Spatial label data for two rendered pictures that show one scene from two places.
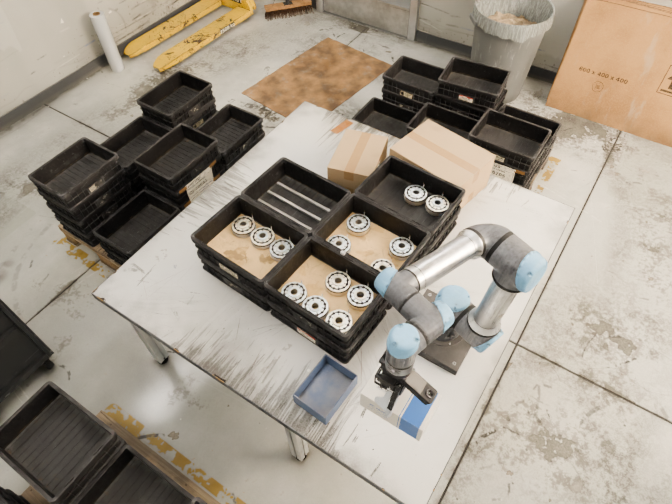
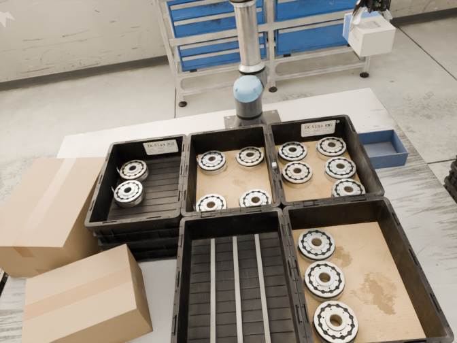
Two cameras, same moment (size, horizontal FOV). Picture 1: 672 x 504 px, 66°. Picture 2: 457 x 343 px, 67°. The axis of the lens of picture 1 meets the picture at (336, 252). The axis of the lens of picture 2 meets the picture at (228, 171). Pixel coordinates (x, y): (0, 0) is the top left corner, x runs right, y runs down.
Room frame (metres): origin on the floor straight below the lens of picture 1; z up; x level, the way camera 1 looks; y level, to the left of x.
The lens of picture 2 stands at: (1.80, 0.56, 1.72)
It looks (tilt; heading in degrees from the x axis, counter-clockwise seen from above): 44 degrees down; 237
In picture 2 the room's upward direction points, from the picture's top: 10 degrees counter-clockwise
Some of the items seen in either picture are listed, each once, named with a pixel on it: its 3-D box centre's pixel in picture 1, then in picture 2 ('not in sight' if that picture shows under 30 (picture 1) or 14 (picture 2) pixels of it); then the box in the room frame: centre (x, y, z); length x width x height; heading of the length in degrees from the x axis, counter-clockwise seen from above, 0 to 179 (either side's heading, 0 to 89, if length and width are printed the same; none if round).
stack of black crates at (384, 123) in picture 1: (386, 131); not in sight; (2.80, -0.37, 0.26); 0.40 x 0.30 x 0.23; 56
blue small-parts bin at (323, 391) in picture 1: (325, 388); (374, 150); (0.76, 0.05, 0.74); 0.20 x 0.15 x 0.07; 143
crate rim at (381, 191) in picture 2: (326, 284); (318, 156); (1.10, 0.04, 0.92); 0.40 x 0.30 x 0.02; 52
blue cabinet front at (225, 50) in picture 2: not in sight; (219, 31); (0.22, -1.66, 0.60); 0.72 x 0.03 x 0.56; 145
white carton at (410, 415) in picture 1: (399, 400); (367, 32); (0.57, -0.17, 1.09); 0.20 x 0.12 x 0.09; 55
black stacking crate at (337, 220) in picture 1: (370, 243); (230, 177); (1.34, -0.15, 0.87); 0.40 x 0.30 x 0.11; 52
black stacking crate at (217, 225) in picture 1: (251, 245); (351, 275); (1.34, 0.35, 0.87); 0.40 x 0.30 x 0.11; 52
